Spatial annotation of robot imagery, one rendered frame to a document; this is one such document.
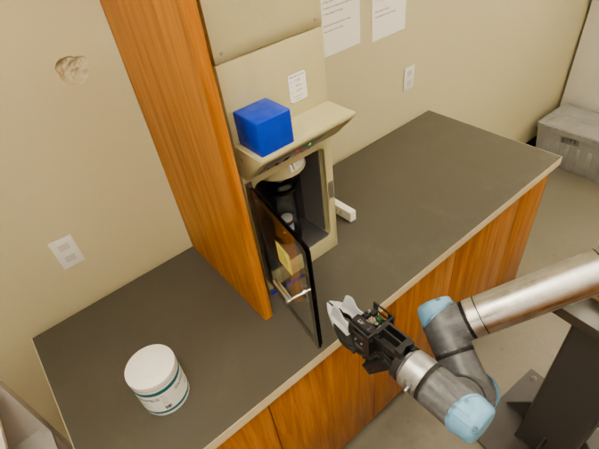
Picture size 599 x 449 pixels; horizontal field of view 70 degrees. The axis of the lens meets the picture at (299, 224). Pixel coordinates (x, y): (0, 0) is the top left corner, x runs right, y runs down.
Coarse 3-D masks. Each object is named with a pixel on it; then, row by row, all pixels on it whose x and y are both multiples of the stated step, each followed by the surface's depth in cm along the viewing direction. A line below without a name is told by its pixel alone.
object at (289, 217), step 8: (264, 184) 141; (296, 184) 139; (272, 192) 137; (280, 192) 136; (272, 200) 140; (280, 200) 139; (288, 200) 140; (296, 200) 143; (280, 208) 141; (288, 208) 141; (296, 208) 144; (288, 216) 144; (296, 216) 146; (296, 224) 148; (296, 232) 149
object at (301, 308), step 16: (256, 192) 112; (256, 208) 118; (272, 224) 110; (272, 240) 116; (288, 240) 103; (272, 256) 124; (304, 256) 97; (272, 272) 132; (288, 272) 115; (304, 272) 102; (288, 288) 122; (304, 288) 108; (304, 304) 114; (304, 320) 121
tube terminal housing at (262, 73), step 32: (320, 32) 109; (224, 64) 96; (256, 64) 102; (288, 64) 108; (320, 64) 114; (224, 96) 100; (256, 96) 106; (288, 96) 112; (320, 96) 119; (288, 160) 123; (320, 160) 136
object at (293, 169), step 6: (294, 162) 129; (300, 162) 131; (288, 168) 128; (294, 168) 129; (300, 168) 131; (276, 174) 128; (282, 174) 128; (288, 174) 128; (294, 174) 129; (264, 180) 129; (270, 180) 128; (276, 180) 128
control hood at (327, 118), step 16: (304, 112) 118; (320, 112) 116; (336, 112) 116; (352, 112) 114; (304, 128) 111; (320, 128) 110; (336, 128) 117; (240, 144) 108; (288, 144) 106; (304, 144) 111; (240, 160) 110; (256, 160) 103; (272, 160) 105
